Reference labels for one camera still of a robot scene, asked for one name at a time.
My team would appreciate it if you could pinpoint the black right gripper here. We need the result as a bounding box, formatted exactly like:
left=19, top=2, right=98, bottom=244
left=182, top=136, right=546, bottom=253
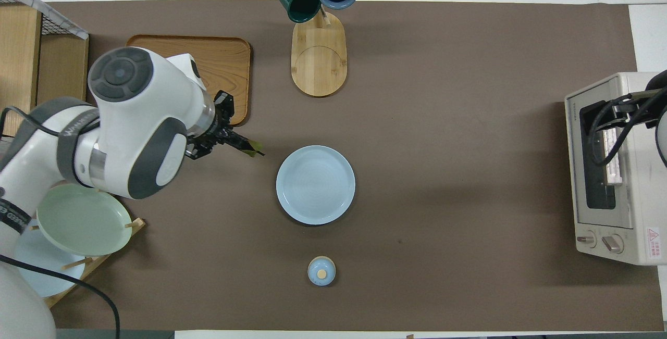
left=612, top=89, right=662, bottom=126

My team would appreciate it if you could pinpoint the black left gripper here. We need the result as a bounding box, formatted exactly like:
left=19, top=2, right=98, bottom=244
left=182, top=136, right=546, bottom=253
left=185, top=91, right=251, bottom=160

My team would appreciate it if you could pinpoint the glass oven door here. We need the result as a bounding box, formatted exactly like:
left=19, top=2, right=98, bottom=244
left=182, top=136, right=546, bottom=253
left=565, top=76, right=635, bottom=230

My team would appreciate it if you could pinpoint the light blue deep plate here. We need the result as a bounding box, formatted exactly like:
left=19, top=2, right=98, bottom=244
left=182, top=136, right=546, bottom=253
left=276, top=145, right=356, bottom=225

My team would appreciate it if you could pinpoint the white toaster oven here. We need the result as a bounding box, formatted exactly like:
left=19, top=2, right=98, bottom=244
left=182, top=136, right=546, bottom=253
left=564, top=72, right=667, bottom=266

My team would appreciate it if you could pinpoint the wooden serving tray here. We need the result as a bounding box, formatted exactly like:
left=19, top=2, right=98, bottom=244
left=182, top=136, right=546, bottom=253
left=126, top=34, right=252, bottom=127

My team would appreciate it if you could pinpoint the wooden mug tree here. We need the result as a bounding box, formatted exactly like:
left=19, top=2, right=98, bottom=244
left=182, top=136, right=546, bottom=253
left=275, top=0, right=360, bottom=98

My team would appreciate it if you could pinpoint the wooden plate rack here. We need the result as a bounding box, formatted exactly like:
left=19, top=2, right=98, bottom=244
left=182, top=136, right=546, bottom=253
left=44, top=185, right=146, bottom=308

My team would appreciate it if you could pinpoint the pale green plate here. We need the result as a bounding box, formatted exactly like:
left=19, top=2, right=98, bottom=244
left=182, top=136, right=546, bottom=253
left=36, top=183, right=133, bottom=257

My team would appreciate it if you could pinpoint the brown table mat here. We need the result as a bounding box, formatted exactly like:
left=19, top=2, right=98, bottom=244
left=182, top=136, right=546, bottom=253
left=0, top=0, right=647, bottom=332

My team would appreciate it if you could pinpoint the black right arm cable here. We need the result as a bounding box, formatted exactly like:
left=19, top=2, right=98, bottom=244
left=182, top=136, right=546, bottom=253
left=588, top=94, right=652, bottom=168

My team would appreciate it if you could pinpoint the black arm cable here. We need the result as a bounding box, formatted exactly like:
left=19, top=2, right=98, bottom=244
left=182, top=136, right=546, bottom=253
left=588, top=94, right=652, bottom=168
left=0, top=106, right=121, bottom=339

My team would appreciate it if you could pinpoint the wood and wire shelf rack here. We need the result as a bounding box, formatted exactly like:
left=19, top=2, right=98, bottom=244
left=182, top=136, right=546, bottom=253
left=0, top=0, right=90, bottom=136

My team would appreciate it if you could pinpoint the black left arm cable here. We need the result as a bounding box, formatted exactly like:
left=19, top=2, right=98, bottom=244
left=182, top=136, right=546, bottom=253
left=0, top=106, right=121, bottom=339

